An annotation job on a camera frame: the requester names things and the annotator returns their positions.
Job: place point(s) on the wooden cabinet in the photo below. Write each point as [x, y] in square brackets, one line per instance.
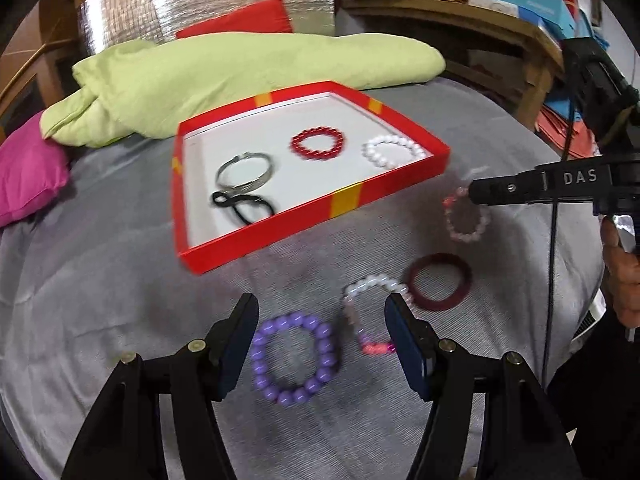
[39, 41]

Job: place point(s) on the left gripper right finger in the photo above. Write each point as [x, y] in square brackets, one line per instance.
[414, 341]

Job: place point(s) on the small red cushion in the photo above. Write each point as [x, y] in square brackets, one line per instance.
[261, 17]

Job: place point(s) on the right hand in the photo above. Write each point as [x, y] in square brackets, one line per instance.
[623, 276]

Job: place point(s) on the wooden side table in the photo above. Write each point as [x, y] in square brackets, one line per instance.
[457, 30]

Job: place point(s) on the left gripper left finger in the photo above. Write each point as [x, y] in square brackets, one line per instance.
[227, 346]

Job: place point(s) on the salmon folded cloth stack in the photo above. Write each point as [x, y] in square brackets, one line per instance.
[551, 127]

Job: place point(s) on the red shallow box tray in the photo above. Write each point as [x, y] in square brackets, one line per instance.
[335, 149]

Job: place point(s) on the silver bangle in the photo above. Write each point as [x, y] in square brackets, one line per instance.
[245, 172]

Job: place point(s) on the magenta pillow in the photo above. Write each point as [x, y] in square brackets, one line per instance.
[33, 171]

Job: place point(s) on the grey bed blanket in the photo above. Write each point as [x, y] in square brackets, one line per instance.
[97, 275]

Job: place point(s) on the light green folded duvet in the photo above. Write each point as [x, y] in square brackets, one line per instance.
[146, 88]

